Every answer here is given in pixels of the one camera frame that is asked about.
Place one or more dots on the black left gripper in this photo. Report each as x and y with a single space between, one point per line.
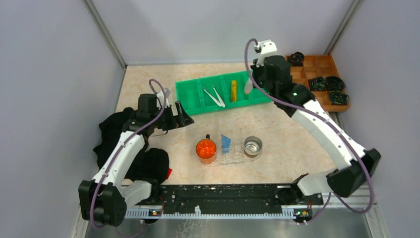
172 115

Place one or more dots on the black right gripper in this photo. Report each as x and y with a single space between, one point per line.
260 76

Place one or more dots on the white toothpaste tube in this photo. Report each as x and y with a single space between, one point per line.
248 87

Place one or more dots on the orange plastic mug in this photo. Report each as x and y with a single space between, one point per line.
206 150

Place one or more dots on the blue toothpaste tube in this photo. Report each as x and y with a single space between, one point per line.
225 143

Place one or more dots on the green compartment bin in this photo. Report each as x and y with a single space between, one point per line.
195 101

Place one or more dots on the clear textured plastic tray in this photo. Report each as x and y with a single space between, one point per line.
234 156

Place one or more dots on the steel cup orange sleeve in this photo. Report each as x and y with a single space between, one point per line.
252 146

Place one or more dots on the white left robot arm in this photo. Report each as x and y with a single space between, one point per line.
104 200

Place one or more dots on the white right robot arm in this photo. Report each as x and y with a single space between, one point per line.
354 164

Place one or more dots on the brown wooden compartment tray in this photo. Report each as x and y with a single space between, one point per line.
319 74

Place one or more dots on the yellow toothpaste tube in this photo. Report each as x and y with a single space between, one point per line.
233 91

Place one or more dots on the red tag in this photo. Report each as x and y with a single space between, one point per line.
169 173

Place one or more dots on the black cloth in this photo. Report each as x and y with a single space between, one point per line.
149 163

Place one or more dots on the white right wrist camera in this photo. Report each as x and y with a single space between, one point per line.
265 49

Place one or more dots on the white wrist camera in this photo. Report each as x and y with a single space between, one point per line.
265 49
163 98

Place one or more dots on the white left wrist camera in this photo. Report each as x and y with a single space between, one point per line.
163 98

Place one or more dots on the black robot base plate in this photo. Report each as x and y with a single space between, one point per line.
264 200

